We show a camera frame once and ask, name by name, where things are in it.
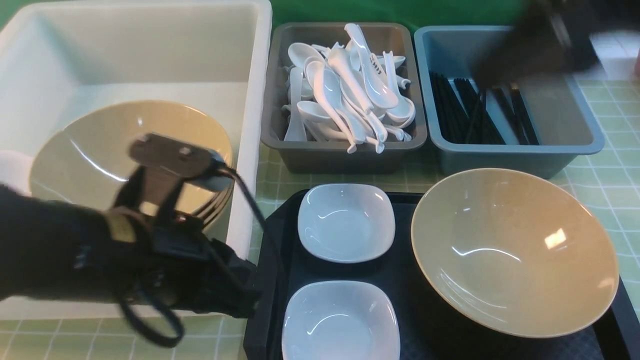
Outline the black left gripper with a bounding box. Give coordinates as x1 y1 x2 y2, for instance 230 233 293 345
100 207 262 319

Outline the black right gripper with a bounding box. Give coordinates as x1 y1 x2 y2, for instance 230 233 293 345
472 0 601 88

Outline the white square dish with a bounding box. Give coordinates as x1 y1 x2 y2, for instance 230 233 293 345
281 280 402 360
297 183 396 264

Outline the beige noodle bowl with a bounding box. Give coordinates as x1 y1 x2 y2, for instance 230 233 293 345
410 168 621 338

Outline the white ceramic soup spoon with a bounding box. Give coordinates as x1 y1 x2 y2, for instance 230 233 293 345
344 23 399 109

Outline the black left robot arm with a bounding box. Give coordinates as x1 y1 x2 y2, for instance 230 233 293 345
1 186 261 318

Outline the blue plastic chopstick bin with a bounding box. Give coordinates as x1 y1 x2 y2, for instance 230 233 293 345
414 25 605 179

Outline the black chopstick pair gold band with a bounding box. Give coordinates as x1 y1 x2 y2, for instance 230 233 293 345
491 83 540 146

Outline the bundle of black chopsticks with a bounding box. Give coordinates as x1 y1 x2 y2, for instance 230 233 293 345
429 71 483 145

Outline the green fabric backdrop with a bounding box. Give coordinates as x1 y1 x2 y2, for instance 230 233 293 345
0 0 541 36

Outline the grey plastic spoon bin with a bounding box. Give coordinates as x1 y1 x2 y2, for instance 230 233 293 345
261 22 428 174

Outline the pile of white spoons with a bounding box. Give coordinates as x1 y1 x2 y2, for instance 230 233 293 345
282 34 417 154

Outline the stack of white dishes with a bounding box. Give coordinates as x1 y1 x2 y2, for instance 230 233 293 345
0 150 34 197

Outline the large white plastic tub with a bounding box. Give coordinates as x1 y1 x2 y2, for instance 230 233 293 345
0 0 274 320

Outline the black plastic serving tray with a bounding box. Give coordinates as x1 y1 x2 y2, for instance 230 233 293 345
243 190 640 360

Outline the black camera cable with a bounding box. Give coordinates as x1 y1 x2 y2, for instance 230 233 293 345
115 165 268 349

